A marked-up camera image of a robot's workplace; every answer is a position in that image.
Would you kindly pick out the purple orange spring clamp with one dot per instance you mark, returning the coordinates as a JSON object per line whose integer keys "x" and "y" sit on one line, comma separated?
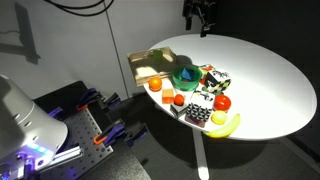
{"x": 113, "y": 133}
{"x": 90, "y": 96}

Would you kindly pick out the blue cube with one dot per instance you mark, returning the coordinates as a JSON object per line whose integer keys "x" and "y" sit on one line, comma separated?
{"x": 188, "y": 74}

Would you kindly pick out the yellow banana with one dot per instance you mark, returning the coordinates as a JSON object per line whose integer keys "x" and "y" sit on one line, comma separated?
{"x": 230, "y": 128}

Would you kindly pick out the aluminium profile rail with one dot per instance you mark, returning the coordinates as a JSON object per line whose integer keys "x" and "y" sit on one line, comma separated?
{"x": 65, "y": 156}

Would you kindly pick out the small black white block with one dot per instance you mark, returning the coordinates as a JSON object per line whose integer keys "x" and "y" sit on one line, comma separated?
{"x": 178, "y": 110}

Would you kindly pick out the red apple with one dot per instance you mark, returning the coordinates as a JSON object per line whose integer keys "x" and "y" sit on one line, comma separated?
{"x": 222, "y": 103}

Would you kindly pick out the plain green cube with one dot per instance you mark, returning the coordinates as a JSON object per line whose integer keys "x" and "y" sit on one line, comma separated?
{"x": 157, "y": 54}

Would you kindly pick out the zebra picture soft block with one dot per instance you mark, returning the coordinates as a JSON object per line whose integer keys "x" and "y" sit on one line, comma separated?
{"x": 218, "y": 81}

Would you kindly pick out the wooden tray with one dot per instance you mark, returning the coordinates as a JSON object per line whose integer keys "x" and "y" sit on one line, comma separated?
{"x": 150, "y": 66}

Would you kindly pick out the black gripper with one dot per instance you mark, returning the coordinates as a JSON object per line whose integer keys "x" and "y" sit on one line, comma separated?
{"x": 200, "y": 8}

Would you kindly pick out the orange block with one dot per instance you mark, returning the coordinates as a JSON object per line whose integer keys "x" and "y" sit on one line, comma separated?
{"x": 167, "y": 96}

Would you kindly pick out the black equipment with clamps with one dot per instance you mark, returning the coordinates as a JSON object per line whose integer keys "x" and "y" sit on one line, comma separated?
{"x": 126, "y": 166}

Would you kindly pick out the perforated metal breadboard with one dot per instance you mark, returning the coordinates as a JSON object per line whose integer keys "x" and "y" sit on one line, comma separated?
{"x": 83, "y": 133}

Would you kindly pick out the white table pedestal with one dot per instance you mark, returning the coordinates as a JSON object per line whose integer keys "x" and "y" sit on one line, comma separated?
{"x": 201, "y": 156}

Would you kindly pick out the yellow lemon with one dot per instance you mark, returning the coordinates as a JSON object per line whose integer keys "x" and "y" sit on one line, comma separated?
{"x": 219, "y": 117}

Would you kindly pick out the small red tomato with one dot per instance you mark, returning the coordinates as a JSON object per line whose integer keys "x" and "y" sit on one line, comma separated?
{"x": 179, "y": 100}

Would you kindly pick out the green plastic bowl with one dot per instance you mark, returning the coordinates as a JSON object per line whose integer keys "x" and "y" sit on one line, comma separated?
{"x": 180, "y": 85}

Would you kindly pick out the Franka robot arm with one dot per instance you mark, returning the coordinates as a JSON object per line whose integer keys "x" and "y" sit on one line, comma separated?
{"x": 20, "y": 130}

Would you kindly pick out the green red white toy block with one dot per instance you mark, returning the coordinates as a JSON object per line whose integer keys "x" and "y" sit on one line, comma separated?
{"x": 206, "y": 69}

